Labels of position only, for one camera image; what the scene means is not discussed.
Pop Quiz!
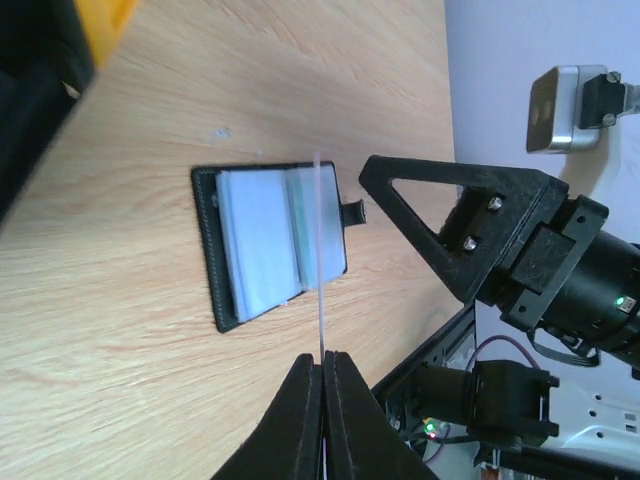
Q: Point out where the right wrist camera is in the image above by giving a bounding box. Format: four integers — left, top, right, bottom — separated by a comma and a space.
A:
526, 65, 626, 153

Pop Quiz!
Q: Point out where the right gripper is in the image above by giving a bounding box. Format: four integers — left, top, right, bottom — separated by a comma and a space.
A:
359, 155, 609, 332

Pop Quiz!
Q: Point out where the black aluminium frame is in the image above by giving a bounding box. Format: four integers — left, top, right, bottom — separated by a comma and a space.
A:
371, 305, 476, 437

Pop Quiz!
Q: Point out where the yellow card bin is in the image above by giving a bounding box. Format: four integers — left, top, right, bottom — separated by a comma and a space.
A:
74, 0, 139, 68

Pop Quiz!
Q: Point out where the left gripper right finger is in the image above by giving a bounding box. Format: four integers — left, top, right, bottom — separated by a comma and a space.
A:
323, 351, 437, 479

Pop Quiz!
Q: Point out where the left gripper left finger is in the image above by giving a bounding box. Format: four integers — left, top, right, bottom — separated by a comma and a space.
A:
213, 353, 323, 479

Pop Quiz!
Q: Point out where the black bin with red cards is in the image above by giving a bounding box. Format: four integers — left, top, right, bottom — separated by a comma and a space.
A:
1, 1, 96, 218

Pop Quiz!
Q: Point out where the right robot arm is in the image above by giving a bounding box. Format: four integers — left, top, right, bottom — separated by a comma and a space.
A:
359, 155, 639, 479

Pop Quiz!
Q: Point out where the black leather card holder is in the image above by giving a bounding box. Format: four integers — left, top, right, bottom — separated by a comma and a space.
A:
191, 161, 366, 333

